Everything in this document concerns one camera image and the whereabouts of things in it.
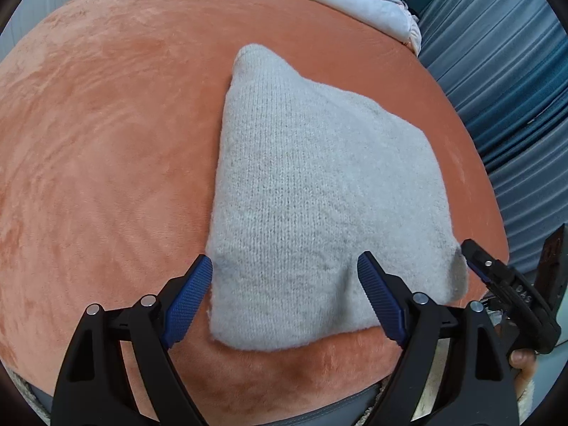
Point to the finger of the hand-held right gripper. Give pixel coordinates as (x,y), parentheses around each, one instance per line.
(552,257)
(510,284)

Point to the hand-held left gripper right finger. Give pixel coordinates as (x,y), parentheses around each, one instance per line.
(381,293)

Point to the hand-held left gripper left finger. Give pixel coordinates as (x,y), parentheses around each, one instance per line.
(188,293)

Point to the grey sweater with black hearts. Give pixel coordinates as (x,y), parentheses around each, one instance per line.
(319,195)

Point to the person's right hand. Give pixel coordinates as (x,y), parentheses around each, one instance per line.
(522,360)

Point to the orange plush blanket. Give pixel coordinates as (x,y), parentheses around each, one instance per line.
(111,142)

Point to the person's cream fluffy clothing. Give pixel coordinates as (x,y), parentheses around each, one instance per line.
(26,386)

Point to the blue pleated curtain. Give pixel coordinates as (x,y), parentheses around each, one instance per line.
(501,75)

